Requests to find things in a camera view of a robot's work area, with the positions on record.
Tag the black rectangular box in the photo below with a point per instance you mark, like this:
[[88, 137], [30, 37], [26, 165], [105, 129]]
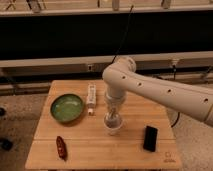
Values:
[[150, 138]]

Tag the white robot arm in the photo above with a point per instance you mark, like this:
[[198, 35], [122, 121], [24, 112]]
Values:
[[194, 101]]

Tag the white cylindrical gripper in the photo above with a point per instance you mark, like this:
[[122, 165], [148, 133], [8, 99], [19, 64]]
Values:
[[114, 99]]

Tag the wooden table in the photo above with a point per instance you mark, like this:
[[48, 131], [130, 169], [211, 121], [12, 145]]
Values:
[[88, 144]]

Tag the white power strip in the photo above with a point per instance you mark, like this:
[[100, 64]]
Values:
[[91, 99]]

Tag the green ceramic bowl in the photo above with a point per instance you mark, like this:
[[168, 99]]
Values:
[[66, 108]]

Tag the dark red chili pepper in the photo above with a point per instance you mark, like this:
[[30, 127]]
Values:
[[61, 148]]

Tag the white ceramic cup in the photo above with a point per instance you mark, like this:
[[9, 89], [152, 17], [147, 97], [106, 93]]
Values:
[[112, 128]]

